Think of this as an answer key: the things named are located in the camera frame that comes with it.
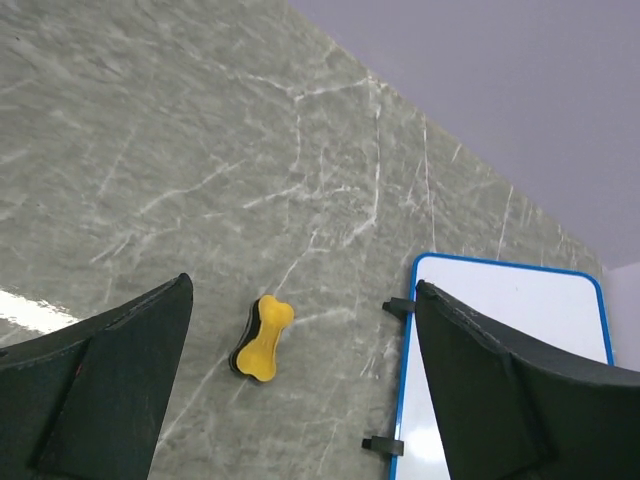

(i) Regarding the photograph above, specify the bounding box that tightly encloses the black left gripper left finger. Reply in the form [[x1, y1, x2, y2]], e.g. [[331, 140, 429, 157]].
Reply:
[[1, 273, 193, 479]]

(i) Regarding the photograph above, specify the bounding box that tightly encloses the black whiteboard clip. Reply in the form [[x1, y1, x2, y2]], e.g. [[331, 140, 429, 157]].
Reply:
[[382, 297, 415, 321], [361, 436, 404, 457]]

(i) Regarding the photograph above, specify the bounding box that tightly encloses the blue-framed small whiteboard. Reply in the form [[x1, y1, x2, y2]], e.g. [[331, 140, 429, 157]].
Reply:
[[389, 253, 614, 479]]

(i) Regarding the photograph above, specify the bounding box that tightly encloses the yellow bone-shaped whiteboard eraser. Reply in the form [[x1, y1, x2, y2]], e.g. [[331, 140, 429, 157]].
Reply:
[[229, 294, 294, 383]]

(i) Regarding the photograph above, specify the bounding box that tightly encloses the black whiteboard clip lower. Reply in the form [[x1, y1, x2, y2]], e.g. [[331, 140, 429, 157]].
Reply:
[[361, 436, 404, 457]]

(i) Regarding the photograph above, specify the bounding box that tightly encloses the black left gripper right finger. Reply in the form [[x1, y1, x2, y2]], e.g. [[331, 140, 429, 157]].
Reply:
[[415, 280, 639, 479]]

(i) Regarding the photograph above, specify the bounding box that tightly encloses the black whiteboard clip upper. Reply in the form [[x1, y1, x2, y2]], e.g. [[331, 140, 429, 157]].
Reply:
[[382, 297, 415, 321]]

